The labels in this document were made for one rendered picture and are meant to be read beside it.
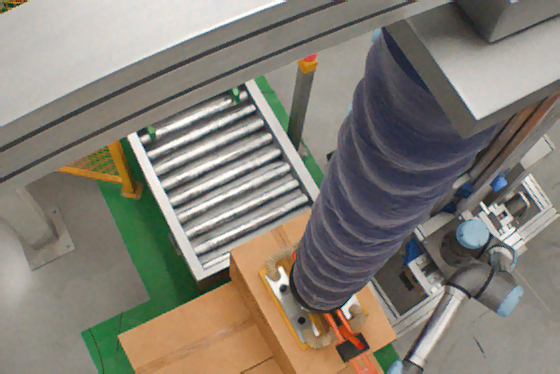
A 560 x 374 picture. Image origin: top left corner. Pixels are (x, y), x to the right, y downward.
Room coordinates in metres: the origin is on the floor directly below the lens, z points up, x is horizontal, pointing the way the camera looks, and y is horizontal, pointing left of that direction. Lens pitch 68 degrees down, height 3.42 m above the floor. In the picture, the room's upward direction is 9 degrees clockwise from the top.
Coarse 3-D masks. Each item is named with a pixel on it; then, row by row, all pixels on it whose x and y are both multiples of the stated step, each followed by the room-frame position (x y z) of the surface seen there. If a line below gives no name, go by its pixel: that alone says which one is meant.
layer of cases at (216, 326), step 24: (168, 312) 0.45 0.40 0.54; (192, 312) 0.48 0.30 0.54; (216, 312) 0.50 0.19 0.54; (240, 312) 0.52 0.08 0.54; (120, 336) 0.30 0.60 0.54; (144, 336) 0.32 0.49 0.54; (168, 336) 0.34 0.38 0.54; (192, 336) 0.37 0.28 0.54; (216, 336) 0.39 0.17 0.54; (240, 336) 0.41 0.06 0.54; (144, 360) 0.21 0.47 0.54; (168, 360) 0.23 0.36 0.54; (192, 360) 0.26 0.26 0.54; (216, 360) 0.28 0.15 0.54; (240, 360) 0.30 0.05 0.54; (264, 360) 0.31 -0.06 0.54; (360, 360) 0.38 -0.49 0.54
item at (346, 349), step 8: (360, 336) 0.37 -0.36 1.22; (336, 344) 0.34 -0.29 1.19; (344, 344) 0.34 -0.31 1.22; (352, 344) 0.34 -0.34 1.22; (368, 344) 0.35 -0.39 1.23; (344, 352) 0.31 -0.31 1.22; (352, 352) 0.31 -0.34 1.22; (360, 352) 0.32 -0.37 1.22; (344, 360) 0.28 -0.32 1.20; (352, 360) 0.28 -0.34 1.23
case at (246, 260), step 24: (264, 240) 0.71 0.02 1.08; (288, 240) 0.72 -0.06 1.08; (240, 264) 0.60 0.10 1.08; (264, 264) 0.62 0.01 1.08; (288, 264) 0.63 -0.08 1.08; (240, 288) 0.57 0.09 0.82; (264, 288) 0.53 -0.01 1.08; (264, 312) 0.44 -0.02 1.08; (264, 336) 0.39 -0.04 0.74; (288, 336) 0.36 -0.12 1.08; (384, 336) 0.41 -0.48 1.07; (288, 360) 0.27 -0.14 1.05; (312, 360) 0.28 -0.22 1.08; (336, 360) 0.30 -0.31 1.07
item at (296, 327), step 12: (276, 264) 0.62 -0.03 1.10; (264, 276) 0.57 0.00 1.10; (288, 276) 0.58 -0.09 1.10; (276, 288) 0.53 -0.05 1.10; (288, 288) 0.54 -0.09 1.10; (276, 300) 0.48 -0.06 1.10; (300, 312) 0.45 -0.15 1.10; (288, 324) 0.40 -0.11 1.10; (300, 324) 0.41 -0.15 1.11; (312, 324) 0.41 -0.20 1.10; (300, 336) 0.36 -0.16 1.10; (300, 348) 0.32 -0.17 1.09
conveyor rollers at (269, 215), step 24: (216, 96) 1.59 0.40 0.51; (240, 96) 1.59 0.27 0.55; (192, 120) 1.42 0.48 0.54; (216, 120) 1.44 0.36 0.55; (144, 144) 1.25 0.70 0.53; (168, 144) 1.27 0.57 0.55; (216, 144) 1.31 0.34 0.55; (264, 144) 1.36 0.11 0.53; (168, 168) 1.15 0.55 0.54; (192, 168) 1.16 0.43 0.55; (240, 168) 1.20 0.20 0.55; (288, 168) 1.25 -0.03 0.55; (192, 192) 1.04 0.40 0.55; (240, 192) 1.09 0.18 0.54; (264, 192) 1.11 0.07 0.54; (288, 192) 1.13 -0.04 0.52; (192, 216) 0.93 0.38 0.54; (216, 216) 0.95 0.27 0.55; (264, 216) 0.98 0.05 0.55; (216, 240) 0.83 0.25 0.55; (216, 264) 0.72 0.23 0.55
